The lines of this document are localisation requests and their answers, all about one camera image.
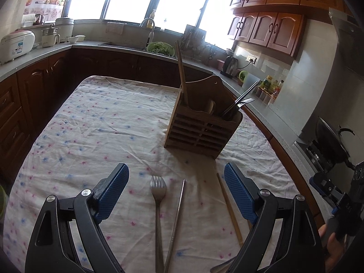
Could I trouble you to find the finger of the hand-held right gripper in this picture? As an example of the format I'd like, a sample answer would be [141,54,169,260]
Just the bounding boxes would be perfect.
[309,172,344,205]
[329,202,346,219]

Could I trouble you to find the steel fork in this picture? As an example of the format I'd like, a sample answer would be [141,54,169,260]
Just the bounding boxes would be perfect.
[225,97,255,118]
[150,175,167,273]

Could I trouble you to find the wooden knife rack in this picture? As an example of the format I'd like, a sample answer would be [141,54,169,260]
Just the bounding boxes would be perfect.
[183,24,207,54]

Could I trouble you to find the wooden chopstick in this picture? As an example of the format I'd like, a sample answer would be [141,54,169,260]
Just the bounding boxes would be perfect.
[216,173,244,247]
[174,40,187,106]

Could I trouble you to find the chrome sink faucet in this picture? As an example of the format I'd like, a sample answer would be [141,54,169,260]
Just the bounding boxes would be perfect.
[139,18,155,47]

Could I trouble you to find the dark sauce bottle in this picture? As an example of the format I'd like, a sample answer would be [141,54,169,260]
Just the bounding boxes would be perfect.
[273,80,285,100]

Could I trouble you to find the row of spice jars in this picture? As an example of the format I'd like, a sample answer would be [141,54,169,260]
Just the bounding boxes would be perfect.
[254,87,278,104]

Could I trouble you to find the floral white tablecloth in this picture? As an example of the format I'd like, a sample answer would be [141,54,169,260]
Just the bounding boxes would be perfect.
[3,75,333,273]

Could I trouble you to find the steel range hood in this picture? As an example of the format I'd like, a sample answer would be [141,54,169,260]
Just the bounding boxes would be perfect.
[328,7,364,74]

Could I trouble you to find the gas stove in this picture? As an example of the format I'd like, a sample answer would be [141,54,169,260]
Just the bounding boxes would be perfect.
[294,139,350,174]

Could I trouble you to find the large white electric pot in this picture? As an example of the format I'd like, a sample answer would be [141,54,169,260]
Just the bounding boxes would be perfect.
[54,17,75,42]

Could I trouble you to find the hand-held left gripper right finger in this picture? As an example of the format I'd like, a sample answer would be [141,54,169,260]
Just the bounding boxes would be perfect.
[224,163,326,273]

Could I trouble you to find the white dish cloth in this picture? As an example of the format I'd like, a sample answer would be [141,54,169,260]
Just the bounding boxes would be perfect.
[106,22,125,35]

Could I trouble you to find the person's right hand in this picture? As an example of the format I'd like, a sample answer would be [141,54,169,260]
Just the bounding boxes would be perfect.
[318,225,350,272]

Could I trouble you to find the green colander with vegetables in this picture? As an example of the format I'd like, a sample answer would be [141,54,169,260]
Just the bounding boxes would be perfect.
[146,41,177,57]

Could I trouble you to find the kitchen sink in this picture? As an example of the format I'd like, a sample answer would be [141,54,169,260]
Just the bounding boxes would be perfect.
[98,42,145,50]

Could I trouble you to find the black wok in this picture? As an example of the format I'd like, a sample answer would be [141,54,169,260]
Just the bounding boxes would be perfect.
[314,116,356,165]

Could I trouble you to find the wooden base cabinets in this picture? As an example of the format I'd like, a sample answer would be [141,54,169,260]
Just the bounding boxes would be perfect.
[0,47,326,228]

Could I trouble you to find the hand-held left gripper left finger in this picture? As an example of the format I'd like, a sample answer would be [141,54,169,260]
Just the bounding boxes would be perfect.
[24,163,130,273]

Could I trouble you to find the small white electric cooker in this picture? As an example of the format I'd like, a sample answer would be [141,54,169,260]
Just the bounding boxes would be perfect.
[41,25,61,47]

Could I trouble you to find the white rice cooker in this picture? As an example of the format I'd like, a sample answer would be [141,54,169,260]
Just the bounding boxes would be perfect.
[0,30,36,64]

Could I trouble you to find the wooden upper cabinets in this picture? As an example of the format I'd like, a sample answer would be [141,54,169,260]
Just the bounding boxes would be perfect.
[227,0,344,57]

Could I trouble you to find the steel electric kettle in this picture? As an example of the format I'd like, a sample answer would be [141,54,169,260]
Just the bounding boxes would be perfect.
[222,55,239,77]

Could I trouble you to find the wooden utensil holder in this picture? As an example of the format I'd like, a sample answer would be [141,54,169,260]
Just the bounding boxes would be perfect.
[163,75,243,160]

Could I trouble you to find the steel chopstick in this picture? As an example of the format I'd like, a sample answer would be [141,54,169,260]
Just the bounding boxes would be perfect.
[163,179,186,273]
[223,81,260,117]
[227,84,258,118]

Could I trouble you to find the grey kitchen countertop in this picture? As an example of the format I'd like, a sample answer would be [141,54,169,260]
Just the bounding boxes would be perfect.
[0,38,316,182]

